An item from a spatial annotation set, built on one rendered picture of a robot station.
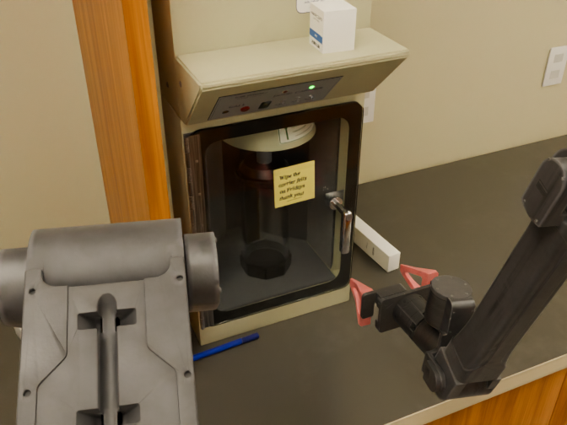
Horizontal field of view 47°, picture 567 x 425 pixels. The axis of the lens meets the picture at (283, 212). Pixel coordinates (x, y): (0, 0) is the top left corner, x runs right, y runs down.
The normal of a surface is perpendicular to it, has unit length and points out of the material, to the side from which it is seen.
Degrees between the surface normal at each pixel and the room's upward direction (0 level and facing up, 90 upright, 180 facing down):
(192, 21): 90
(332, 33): 90
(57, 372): 24
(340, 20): 90
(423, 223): 0
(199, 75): 0
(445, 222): 0
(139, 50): 90
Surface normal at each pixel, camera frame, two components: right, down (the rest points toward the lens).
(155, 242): 0.07, -0.64
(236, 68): 0.00, -0.83
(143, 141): 0.41, 0.51
